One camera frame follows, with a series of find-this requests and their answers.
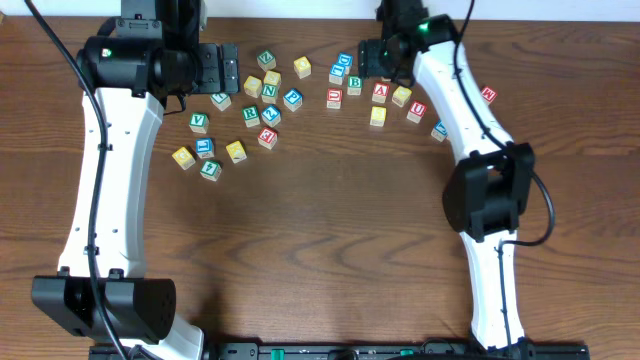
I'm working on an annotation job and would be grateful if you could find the red A block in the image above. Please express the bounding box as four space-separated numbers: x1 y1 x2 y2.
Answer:
372 82 390 104

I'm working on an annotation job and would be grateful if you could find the blue 2 block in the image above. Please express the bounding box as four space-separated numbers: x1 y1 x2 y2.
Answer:
261 104 281 127

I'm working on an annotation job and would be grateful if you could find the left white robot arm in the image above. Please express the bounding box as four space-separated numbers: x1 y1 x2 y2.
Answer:
31 0 240 359

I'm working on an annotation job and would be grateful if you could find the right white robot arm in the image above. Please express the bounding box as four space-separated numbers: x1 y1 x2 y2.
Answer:
358 1 535 353

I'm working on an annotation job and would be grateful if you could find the green 7 block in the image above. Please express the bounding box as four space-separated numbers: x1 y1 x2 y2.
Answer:
210 93 232 111

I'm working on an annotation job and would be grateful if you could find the blue block top pair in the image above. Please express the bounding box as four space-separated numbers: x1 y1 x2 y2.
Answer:
336 52 353 75

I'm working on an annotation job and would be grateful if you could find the blue block pair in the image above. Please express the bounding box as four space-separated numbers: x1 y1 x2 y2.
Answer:
329 63 346 85
336 52 353 75

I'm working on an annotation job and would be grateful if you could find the yellow block n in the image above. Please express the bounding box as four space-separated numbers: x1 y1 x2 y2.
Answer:
264 70 282 87
243 75 263 98

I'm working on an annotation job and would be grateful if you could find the green B block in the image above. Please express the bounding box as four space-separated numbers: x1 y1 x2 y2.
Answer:
347 76 363 96

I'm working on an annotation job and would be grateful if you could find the blue block lower pair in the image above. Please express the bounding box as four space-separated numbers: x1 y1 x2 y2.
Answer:
329 63 346 85

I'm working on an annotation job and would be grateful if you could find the yellow block upper right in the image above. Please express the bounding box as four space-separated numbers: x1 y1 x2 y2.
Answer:
392 86 412 108

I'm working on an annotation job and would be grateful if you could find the green Z block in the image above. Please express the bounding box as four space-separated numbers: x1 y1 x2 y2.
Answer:
256 49 277 72

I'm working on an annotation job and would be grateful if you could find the green R block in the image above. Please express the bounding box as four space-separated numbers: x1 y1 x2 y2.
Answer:
242 105 260 128

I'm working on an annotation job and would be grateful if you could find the yellow block upper near N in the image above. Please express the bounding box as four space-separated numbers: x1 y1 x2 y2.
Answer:
264 70 282 87

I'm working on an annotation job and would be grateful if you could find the green N block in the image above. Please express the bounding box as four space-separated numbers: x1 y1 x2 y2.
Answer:
261 84 279 104

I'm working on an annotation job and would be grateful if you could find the green V block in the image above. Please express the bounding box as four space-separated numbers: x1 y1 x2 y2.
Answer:
189 112 209 134

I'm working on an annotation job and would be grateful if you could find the yellow block centre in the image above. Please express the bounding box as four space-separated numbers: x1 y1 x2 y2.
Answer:
370 106 387 127

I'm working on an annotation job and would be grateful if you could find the red U block right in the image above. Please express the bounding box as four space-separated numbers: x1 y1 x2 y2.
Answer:
406 101 427 124

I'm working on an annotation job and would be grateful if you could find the yellow block top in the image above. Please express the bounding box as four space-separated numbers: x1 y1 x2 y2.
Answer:
294 56 312 79

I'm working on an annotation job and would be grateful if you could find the blue L block left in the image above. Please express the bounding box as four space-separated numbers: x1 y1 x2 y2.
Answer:
195 138 215 159

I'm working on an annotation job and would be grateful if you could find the blue P block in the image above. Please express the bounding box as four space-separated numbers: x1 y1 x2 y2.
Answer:
283 88 303 112

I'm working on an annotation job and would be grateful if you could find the red E block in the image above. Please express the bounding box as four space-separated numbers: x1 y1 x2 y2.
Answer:
257 127 278 150

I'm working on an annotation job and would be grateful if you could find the yellow block lower left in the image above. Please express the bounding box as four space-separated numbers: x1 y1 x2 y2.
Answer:
226 140 248 164

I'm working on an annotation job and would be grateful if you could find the yellow block far left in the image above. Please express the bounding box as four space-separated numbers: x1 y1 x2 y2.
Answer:
172 147 196 170

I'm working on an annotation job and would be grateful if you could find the green 4 block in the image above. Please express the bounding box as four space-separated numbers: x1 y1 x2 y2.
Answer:
200 160 222 182

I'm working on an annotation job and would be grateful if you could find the red M block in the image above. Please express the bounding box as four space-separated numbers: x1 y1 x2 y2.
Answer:
481 86 497 104

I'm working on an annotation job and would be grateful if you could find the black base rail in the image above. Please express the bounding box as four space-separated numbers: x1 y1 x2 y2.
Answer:
89 341 590 360

